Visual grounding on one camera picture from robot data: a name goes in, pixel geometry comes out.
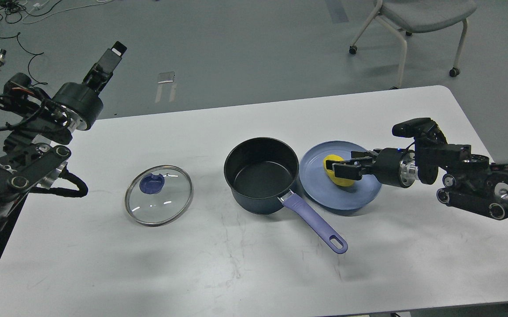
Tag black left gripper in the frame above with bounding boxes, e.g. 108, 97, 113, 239
52, 41, 127, 131

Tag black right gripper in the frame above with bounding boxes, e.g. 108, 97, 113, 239
332, 148, 414, 188

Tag yellow potato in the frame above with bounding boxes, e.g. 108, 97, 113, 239
323, 154, 355, 188

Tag glass lid with purple knob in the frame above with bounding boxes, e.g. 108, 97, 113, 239
124, 165, 194, 227

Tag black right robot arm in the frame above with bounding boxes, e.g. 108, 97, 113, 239
324, 117, 508, 220

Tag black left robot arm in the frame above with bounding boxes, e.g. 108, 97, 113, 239
0, 42, 127, 230

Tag blue plate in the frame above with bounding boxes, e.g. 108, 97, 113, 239
299, 140, 382, 214

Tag silver floor plate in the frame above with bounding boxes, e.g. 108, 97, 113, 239
157, 71, 175, 85

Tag grey office chair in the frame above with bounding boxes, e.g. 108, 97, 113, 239
348, 0, 478, 89

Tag black floor cable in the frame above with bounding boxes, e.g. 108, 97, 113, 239
0, 0, 63, 84

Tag white floor cable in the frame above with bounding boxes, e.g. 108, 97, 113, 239
21, 0, 115, 24

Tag dark pot with purple handle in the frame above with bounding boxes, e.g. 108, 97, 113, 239
223, 137, 348, 254

